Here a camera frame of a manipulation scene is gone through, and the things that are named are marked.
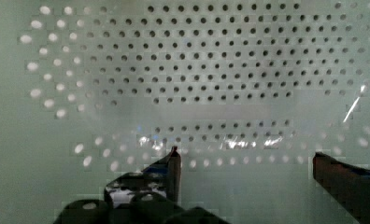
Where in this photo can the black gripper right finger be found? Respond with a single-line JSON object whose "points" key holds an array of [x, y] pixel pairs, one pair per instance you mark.
{"points": [[348, 184]]}

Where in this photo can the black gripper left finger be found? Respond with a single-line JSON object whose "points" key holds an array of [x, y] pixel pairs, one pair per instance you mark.
{"points": [[162, 177]]}

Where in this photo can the green plastic strainer basket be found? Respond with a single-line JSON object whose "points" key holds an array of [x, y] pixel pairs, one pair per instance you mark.
{"points": [[248, 91]]}

